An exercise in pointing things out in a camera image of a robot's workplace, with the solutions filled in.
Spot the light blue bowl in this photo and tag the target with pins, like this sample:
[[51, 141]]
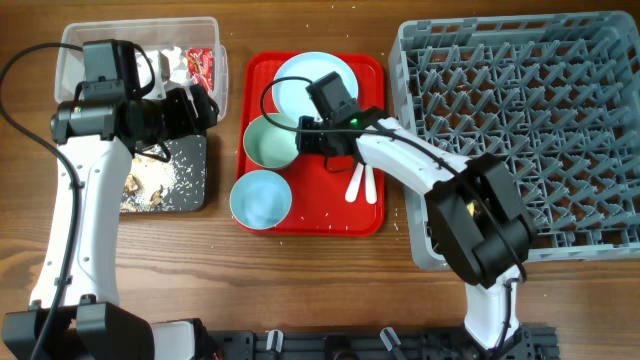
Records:
[[260, 199]]

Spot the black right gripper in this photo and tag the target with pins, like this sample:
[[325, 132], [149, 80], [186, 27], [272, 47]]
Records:
[[305, 144]]

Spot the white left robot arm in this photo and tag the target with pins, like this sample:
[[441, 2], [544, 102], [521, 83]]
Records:
[[74, 311]]

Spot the green bowl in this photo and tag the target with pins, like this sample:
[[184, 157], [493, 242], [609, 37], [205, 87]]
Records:
[[269, 146]]

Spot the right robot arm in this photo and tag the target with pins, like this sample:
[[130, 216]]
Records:
[[487, 251]]

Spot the white napkin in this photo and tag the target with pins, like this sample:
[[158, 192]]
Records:
[[169, 69]]

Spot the black mounting rail base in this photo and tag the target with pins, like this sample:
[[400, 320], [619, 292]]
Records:
[[528, 343]]

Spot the light blue plate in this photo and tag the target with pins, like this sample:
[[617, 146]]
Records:
[[291, 98]]

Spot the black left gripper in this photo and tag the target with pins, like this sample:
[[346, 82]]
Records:
[[186, 122]]

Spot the red snack wrapper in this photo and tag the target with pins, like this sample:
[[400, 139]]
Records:
[[200, 63]]

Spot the yellow cup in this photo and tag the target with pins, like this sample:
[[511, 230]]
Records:
[[472, 208]]

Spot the clear plastic bin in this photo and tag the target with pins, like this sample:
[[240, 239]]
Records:
[[163, 33]]

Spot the red serving tray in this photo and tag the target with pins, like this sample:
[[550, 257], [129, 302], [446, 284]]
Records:
[[318, 206]]

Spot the black tray bin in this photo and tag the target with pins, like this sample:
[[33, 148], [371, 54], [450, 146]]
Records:
[[185, 175]]

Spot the grey dishwasher rack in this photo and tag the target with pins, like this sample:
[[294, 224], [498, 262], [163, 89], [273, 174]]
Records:
[[556, 97]]

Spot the food leftovers with rice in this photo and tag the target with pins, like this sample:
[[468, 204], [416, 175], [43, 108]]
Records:
[[155, 182]]

